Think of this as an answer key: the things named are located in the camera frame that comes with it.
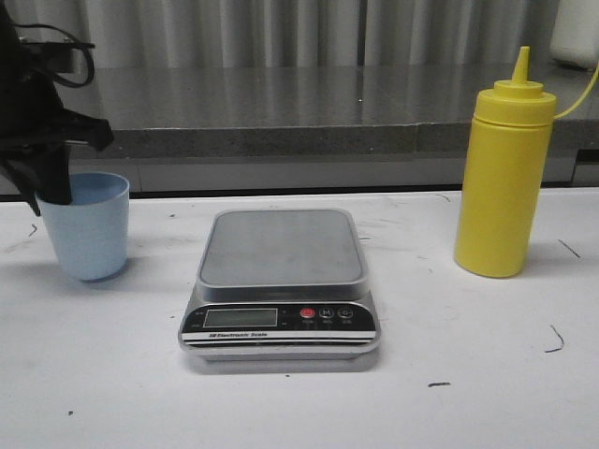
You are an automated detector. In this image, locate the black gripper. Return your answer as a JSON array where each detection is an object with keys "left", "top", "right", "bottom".
[{"left": 1, "top": 7, "right": 114, "bottom": 216}]

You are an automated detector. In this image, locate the light blue plastic cup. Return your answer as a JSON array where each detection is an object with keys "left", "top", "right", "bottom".
[{"left": 37, "top": 172, "right": 130, "bottom": 281}]

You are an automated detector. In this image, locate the yellow squeeze bottle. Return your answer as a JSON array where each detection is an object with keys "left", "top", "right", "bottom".
[{"left": 453, "top": 46, "right": 598, "bottom": 278}]

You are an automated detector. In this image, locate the silver electronic kitchen scale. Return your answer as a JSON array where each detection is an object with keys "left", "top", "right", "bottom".
[{"left": 179, "top": 209, "right": 381, "bottom": 373}]

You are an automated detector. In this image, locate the grey stone counter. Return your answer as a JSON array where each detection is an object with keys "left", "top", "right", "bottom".
[{"left": 0, "top": 65, "right": 599, "bottom": 196}]

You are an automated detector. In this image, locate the white rice cooker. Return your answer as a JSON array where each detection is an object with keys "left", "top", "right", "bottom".
[{"left": 549, "top": 0, "right": 598, "bottom": 69}]

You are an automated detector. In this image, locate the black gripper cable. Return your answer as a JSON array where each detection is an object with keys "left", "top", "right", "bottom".
[{"left": 16, "top": 23, "right": 96, "bottom": 89}]

